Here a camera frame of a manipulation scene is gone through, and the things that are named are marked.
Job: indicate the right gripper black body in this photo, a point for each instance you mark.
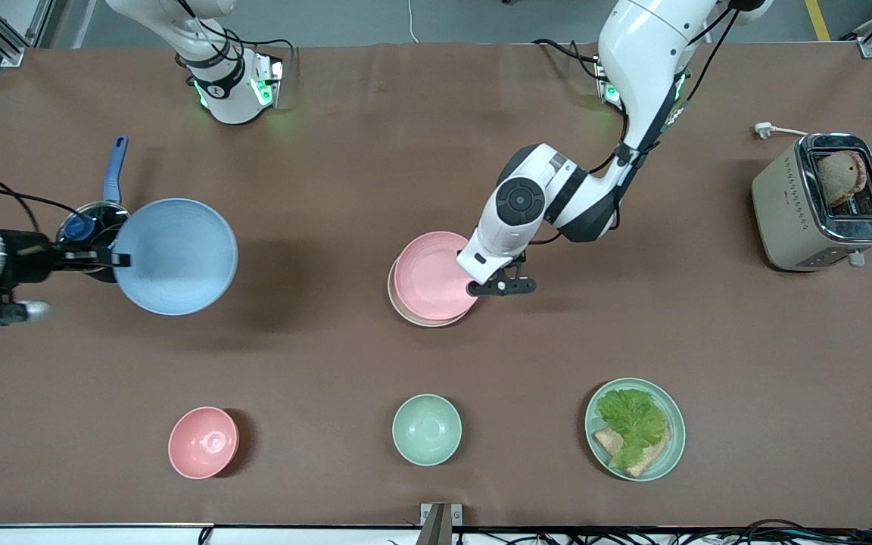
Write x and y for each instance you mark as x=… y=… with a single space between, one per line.
x=33 y=255

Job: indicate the blue shallow bowl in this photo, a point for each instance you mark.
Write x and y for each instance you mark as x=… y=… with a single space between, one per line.
x=179 y=257

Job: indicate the pink shallow bowl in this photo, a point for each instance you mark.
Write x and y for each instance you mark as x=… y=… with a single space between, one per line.
x=432 y=276

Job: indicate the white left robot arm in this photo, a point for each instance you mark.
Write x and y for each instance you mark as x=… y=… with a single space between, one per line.
x=648 y=45

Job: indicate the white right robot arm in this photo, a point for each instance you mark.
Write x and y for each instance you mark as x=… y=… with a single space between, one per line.
x=224 y=91

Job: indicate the glass pan lid blue knob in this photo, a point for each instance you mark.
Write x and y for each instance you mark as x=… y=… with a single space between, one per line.
x=80 y=225

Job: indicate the beige shallow bowl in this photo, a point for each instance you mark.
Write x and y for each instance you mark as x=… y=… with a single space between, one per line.
x=398 y=306

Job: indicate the mint green deep bowl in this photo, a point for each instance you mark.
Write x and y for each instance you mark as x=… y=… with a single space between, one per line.
x=427 y=429

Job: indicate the green lettuce leaf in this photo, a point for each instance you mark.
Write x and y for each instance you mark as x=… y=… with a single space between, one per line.
x=633 y=420

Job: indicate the pink deep bowl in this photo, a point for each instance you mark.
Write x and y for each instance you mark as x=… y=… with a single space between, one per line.
x=203 y=443

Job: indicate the toast slice under lettuce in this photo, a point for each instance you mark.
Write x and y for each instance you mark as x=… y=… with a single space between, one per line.
x=644 y=462

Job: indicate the mint green plate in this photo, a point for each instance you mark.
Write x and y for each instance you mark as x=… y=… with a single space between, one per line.
x=674 y=446

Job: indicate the beige steel toaster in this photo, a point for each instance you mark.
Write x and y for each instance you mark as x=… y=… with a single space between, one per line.
x=780 y=204

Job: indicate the white toaster power plug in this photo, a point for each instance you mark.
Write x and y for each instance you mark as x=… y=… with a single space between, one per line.
x=764 y=130

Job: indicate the grey toaster lever knob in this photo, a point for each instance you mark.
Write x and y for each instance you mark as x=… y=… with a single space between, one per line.
x=856 y=259

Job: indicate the bread slice in toaster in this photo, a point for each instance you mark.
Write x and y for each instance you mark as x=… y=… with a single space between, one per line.
x=841 y=178

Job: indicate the grey metal table bracket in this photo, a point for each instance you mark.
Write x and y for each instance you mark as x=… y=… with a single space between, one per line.
x=440 y=522

